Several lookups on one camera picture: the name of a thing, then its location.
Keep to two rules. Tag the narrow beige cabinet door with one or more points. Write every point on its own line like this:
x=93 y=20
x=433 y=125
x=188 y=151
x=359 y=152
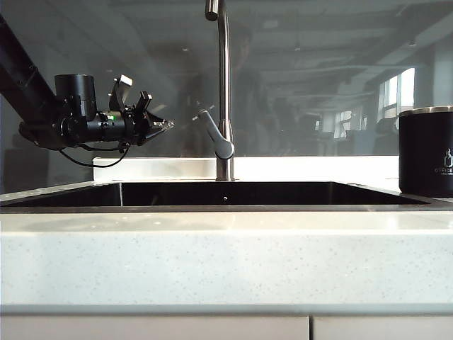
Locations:
x=382 y=329

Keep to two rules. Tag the stainless steel gooseneck faucet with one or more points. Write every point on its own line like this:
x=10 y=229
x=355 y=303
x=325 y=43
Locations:
x=223 y=71

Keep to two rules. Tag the black mug with steel rim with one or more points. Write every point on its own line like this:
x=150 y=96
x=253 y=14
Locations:
x=424 y=148

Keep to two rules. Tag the wide beige cabinet door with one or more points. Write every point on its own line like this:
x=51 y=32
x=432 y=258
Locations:
x=152 y=329

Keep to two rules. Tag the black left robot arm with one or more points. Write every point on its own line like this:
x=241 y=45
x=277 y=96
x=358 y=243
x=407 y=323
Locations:
x=21 y=78

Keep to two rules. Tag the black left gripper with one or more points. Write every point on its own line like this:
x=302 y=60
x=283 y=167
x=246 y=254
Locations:
x=117 y=124

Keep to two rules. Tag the white stone backsplash ledge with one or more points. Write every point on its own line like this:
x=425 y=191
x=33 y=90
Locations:
x=148 y=168

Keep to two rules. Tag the dark stainless steel sink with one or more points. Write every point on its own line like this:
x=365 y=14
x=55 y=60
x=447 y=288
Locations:
x=247 y=194

